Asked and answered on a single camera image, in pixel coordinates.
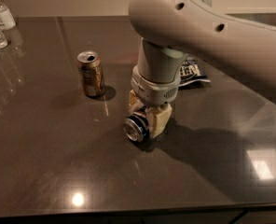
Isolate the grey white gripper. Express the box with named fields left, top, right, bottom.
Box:
left=129, top=66, right=180, bottom=138

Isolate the blue pepsi can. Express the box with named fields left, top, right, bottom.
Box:
left=123, top=107, right=149, bottom=142

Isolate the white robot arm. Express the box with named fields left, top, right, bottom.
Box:
left=129, top=0, right=276, bottom=138

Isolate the gold brown soda can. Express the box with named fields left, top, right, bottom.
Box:
left=77, top=50, right=104, bottom=97

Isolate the blue kettle chips bag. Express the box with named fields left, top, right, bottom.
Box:
left=180, top=56, right=210, bottom=87

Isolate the white hand sanitizer bottle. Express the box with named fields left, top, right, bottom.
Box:
left=0, top=2, right=16, bottom=31

